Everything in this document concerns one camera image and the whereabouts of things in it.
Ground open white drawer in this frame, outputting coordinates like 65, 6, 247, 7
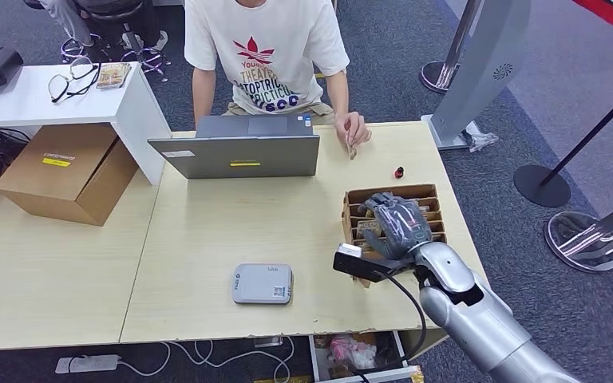
308, 330, 425, 383

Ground cardboard box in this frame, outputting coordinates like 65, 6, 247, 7
0, 123, 140, 227

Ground grey kiosk stand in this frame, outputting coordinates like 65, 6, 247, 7
421, 0, 533, 153

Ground black office chair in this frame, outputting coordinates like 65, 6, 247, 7
22, 0, 171, 84

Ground black cable bundle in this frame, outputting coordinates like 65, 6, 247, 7
0, 128, 33, 182

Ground white card reader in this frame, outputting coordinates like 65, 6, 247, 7
231, 263, 295, 306

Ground white power cable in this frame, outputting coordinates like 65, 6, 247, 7
118, 336, 298, 383

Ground black rimmed glasses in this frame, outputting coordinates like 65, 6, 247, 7
46, 56, 102, 105

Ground chrome stanchion post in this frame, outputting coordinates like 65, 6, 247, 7
418, 0, 485, 96
543, 191, 613, 274

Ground pink plastic bag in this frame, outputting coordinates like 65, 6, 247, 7
328, 334, 379, 372

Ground black camera cable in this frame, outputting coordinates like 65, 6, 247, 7
348, 271, 429, 383

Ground clear plastic wrap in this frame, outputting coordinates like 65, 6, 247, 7
461, 120, 500, 154

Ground autumn trees ID card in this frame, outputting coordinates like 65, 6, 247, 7
344, 129, 359, 161

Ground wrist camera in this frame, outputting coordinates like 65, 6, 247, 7
332, 242, 418, 284

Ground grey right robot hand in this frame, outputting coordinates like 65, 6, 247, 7
358, 191, 435, 261

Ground room key card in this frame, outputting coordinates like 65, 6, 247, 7
356, 219, 382, 240

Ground white shelf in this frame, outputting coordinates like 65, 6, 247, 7
0, 61, 173, 188

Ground grey laptop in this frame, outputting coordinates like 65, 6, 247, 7
146, 114, 322, 181

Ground white power strip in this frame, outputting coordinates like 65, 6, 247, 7
54, 353, 123, 375

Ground person's left hand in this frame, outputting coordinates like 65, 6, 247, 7
334, 110, 373, 152

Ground black stanchion post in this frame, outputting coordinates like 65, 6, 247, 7
512, 76, 613, 209

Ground wooden card holder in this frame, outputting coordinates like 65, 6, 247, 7
340, 183, 449, 271

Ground bystander person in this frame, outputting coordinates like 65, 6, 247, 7
38, 0, 97, 47

